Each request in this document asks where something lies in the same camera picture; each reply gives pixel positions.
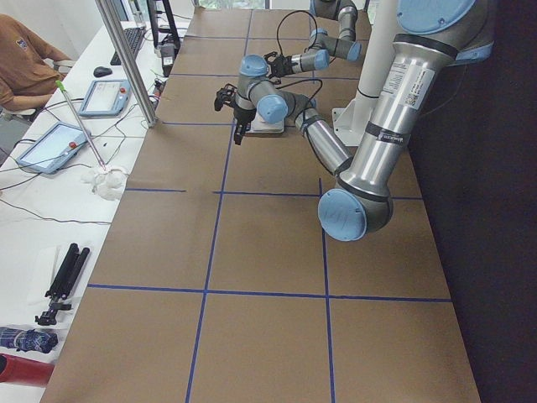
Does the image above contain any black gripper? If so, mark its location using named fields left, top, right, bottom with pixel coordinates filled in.
left=214, top=83, right=257, bottom=145
left=263, top=51, right=298, bottom=85

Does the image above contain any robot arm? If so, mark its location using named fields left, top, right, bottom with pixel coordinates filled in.
left=263, top=1, right=362, bottom=79
left=214, top=1, right=497, bottom=242

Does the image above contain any digital kitchen scale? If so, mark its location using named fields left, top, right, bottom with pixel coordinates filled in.
left=246, top=113, right=284, bottom=137

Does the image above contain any black power adapter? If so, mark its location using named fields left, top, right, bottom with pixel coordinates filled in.
left=160, top=43, right=176, bottom=77

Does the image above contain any black monitor stand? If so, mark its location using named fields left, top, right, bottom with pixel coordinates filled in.
left=146, top=0, right=182, bottom=54

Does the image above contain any far blue teach pendant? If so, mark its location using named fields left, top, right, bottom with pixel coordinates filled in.
left=78, top=80, right=131, bottom=118

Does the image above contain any blue teach pendant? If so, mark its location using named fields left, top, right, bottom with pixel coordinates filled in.
left=16, top=122, right=86, bottom=174
left=78, top=80, right=131, bottom=118

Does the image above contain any black keyboard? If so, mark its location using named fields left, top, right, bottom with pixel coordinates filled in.
left=110, top=28, right=145, bottom=65

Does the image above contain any white crumpled cloth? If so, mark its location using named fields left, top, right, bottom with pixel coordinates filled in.
left=81, top=165, right=128, bottom=201

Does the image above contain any black computer mouse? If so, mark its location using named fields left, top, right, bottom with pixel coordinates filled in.
left=93, top=66, right=112, bottom=78

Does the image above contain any metal stick green tip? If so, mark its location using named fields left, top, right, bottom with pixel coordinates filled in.
left=55, top=80, right=107, bottom=173

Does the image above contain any near blue teach pendant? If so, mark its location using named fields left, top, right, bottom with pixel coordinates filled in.
left=16, top=122, right=86, bottom=174

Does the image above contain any black folded tripod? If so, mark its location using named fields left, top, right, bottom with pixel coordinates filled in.
left=35, top=243, right=90, bottom=326

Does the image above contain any seated person brown shirt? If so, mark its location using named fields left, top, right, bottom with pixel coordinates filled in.
left=1, top=14, right=70, bottom=112

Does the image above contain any blue folded umbrella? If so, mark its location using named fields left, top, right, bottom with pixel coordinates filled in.
left=1, top=327, right=58, bottom=353

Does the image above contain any red bottle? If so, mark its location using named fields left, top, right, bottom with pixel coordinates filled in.
left=1, top=353, right=55, bottom=387

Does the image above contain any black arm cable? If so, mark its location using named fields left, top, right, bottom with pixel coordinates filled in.
left=276, top=77, right=324, bottom=114
left=274, top=9, right=320, bottom=58

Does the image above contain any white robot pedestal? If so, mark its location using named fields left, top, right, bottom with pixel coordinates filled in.
left=332, top=0, right=400, bottom=146

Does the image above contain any aluminium frame post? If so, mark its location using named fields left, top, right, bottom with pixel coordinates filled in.
left=96, top=0, right=157, bottom=128

